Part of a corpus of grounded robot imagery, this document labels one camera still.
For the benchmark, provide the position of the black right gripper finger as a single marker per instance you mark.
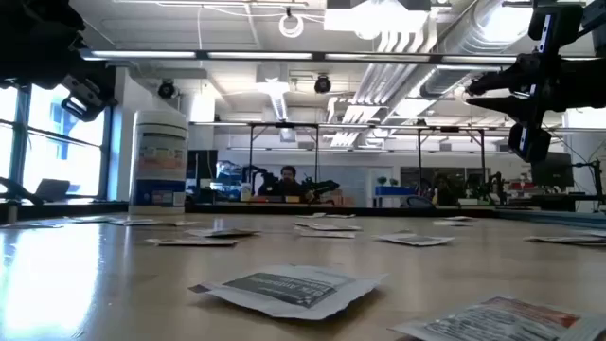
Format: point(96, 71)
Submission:
point(513, 108)
point(516, 76)

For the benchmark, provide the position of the white orange-print ointment packet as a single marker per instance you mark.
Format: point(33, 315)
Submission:
point(497, 322)
point(452, 223)
point(563, 240)
point(312, 215)
point(459, 218)

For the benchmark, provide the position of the white first aid packet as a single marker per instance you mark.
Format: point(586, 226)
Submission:
point(594, 233)
point(326, 234)
point(184, 223)
point(33, 225)
point(191, 242)

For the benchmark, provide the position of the black background robot arm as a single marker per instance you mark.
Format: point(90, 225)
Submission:
point(237, 175)
point(324, 185)
point(494, 182)

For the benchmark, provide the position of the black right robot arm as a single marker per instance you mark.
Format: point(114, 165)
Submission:
point(589, 85)

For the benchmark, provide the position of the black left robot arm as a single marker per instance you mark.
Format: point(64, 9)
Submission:
point(33, 42)

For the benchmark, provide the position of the black monitor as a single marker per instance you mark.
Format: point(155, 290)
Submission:
point(554, 173)

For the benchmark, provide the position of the white wipes canister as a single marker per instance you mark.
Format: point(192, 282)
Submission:
point(158, 161)

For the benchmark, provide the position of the grey laptop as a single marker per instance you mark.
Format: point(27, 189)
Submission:
point(52, 189)

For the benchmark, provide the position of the person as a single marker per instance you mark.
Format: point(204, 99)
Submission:
point(288, 184)
point(442, 192)

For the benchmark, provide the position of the black slanted bar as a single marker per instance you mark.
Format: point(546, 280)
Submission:
point(14, 186)

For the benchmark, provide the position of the grey office chair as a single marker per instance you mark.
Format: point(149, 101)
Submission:
point(420, 202)

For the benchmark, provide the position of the small green potted plant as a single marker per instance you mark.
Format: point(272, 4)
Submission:
point(381, 181)
point(393, 181)

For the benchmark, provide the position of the blue bin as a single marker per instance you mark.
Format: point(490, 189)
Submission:
point(395, 191)

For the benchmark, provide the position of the white ceiling light panel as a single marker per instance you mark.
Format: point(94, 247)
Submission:
point(379, 21)

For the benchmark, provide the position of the white bottle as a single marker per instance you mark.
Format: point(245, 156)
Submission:
point(246, 192)

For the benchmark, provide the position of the brown cardboard box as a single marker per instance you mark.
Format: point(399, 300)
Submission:
point(341, 199)

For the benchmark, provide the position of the silver ceiling duct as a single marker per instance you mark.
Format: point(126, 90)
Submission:
point(468, 38)

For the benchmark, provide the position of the black background rig frame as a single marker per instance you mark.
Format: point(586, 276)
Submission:
point(450, 129)
point(284, 125)

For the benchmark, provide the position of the black ceiling camera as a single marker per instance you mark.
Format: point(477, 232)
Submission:
point(322, 85)
point(167, 90)

